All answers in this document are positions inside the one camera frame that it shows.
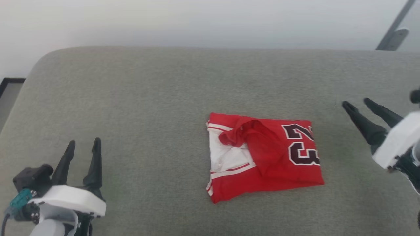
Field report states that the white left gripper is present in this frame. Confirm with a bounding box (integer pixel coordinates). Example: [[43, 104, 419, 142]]
[[28, 137, 107, 236]]

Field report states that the grey metal bar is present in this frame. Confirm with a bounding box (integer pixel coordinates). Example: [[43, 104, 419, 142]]
[[375, 0, 416, 51]]

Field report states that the teal cable connector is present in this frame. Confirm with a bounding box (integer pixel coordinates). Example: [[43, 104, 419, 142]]
[[8, 189, 33, 211]]

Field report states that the thin black cable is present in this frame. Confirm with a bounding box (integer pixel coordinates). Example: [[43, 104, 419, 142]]
[[1, 212, 11, 236]]

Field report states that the red white jersey garment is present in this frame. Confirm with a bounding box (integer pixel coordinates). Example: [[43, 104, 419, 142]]
[[205, 112, 325, 204]]

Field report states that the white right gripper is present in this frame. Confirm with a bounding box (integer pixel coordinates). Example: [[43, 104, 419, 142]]
[[342, 97, 420, 169]]

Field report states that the black framed panel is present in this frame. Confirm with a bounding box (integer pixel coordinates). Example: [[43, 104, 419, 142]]
[[0, 77, 26, 131]]

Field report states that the grey paddle-shaped metal bracket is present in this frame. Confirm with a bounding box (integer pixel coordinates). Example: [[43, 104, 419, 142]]
[[381, 29, 409, 51]]

